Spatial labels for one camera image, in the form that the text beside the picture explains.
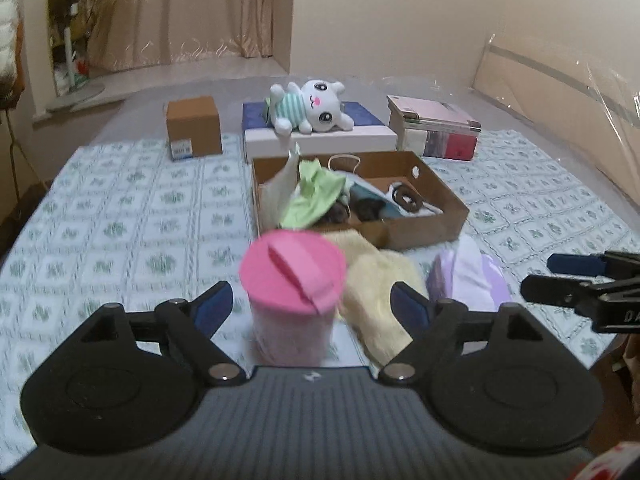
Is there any white plush toy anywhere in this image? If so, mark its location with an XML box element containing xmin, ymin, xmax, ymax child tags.
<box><xmin>267</xmin><ymin>79</ymin><xmax>357</xmax><ymax>136</ymax></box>

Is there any blue face mask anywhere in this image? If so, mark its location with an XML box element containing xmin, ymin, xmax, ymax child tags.
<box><xmin>327</xmin><ymin>154</ymin><xmax>406</xmax><ymax>221</ymax></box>

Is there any small closed cardboard box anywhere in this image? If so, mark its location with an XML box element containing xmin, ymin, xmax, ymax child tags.
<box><xmin>166</xmin><ymin>96</ymin><xmax>223</xmax><ymax>162</ymax></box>

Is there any beige curtain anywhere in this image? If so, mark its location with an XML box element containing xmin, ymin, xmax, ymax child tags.
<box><xmin>87</xmin><ymin>0</ymin><xmax>296</xmax><ymax>72</ymax></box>

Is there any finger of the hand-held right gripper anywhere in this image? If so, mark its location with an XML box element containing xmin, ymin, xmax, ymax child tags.
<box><xmin>546</xmin><ymin>251</ymin><xmax>640</xmax><ymax>281</ymax></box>
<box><xmin>520</xmin><ymin>272</ymin><xmax>640</xmax><ymax>335</ymax></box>

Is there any green floral printed bedsheet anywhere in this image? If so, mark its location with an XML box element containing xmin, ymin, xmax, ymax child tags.
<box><xmin>0</xmin><ymin>130</ymin><xmax>631</xmax><ymax>461</ymax></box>

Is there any plastic-wrapped headboard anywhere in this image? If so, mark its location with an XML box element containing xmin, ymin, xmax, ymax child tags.
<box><xmin>472</xmin><ymin>34</ymin><xmax>640</xmax><ymax>171</ymax></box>

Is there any pale yellow towel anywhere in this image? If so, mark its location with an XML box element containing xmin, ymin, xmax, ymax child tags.
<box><xmin>322</xmin><ymin>230</ymin><xmax>431</xmax><ymax>367</ymax></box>

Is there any cardboard tray box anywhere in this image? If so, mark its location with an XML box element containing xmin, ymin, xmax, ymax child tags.
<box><xmin>250</xmin><ymin>150</ymin><xmax>471</xmax><ymax>252</ymax></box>

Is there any lavender and white cloth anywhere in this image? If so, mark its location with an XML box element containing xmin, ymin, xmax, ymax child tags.
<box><xmin>427</xmin><ymin>234</ymin><xmax>512</xmax><ymax>311</ymax></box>

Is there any brown wooden furniture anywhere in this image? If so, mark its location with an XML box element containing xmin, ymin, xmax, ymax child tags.
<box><xmin>607</xmin><ymin>332</ymin><xmax>640</xmax><ymax>411</ymax></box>

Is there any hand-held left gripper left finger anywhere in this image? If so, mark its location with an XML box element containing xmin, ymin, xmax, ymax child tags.
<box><xmin>80</xmin><ymin>281</ymin><xmax>247</xmax><ymax>387</ymax></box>

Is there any grey bed mattress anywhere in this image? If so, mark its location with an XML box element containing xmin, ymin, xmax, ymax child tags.
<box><xmin>90</xmin><ymin>74</ymin><xmax>506</xmax><ymax>151</ymax></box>

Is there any blue and white flat box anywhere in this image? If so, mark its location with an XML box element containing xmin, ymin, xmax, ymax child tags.
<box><xmin>242</xmin><ymin>101</ymin><xmax>398</xmax><ymax>163</ymax></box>

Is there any dark cable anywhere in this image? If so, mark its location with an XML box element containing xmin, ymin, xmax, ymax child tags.
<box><xmin>4</xmin><ymin>107</ymin><xmax>23</xmax><ymax>201</ymax></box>

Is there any dark brown scrunchie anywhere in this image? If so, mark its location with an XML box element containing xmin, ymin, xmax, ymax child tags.
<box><xmin>350</xmin><ymin>199</ymin><xmax>386</xmax><ymax>222</ymax></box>
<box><xmin>320</xmin><ymin>200</ymin><xmax>351</xmax><ymax>226</ymax></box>

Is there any white quilted jacket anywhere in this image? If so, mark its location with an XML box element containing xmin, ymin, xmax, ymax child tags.
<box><xmin>0</xmin><ymin>0</ymin><xmax>26</xmax><ymax>106</ymax></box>

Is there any light green cloth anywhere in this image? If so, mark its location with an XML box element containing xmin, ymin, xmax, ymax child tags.
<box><xmin>279</xmin><ymin>158</ymin><xmax>353</xmax><ymax>231</ymax></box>

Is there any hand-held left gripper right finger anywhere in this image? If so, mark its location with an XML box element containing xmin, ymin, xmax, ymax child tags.
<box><xmin>377</xmin><ymin>281</ymin><xmax>546</xmax><ymax>387</ymax></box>

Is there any pink lidded bottle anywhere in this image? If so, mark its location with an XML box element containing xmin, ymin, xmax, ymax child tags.
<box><xmin>239</xmin><ymin>230</ymin><xmax>347</xmax><ymax>367</ymax></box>

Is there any beige thin sheet cloth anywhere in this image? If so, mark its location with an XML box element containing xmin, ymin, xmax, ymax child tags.
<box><xmin>257</xmin><ymin>142</ymin><xmax>302</xmax><ymax>233</ymax></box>

